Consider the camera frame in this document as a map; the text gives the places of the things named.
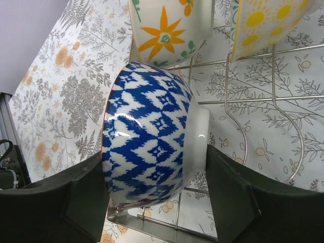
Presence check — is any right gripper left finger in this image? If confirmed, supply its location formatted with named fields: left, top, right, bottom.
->
left=1, top=153, right=109, bottom=242

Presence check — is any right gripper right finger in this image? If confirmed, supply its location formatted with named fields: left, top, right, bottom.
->
left=206, top=145, right=323, bottom=242

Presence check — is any blue zigzag patterned bowl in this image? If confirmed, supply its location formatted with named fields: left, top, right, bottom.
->
left=101, top=61, right=211, bottom=210

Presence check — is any steel two-tier dish rack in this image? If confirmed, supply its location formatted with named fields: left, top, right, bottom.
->
left=106, top=44, right=323, bottom=242

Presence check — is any yellow sun patterned bowl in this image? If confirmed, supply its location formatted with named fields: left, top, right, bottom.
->
left=229, top=0, right=323, bottom=62

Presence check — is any cream floral bowl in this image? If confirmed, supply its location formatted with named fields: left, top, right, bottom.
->
left=129, top=0, right=215, bottom=68

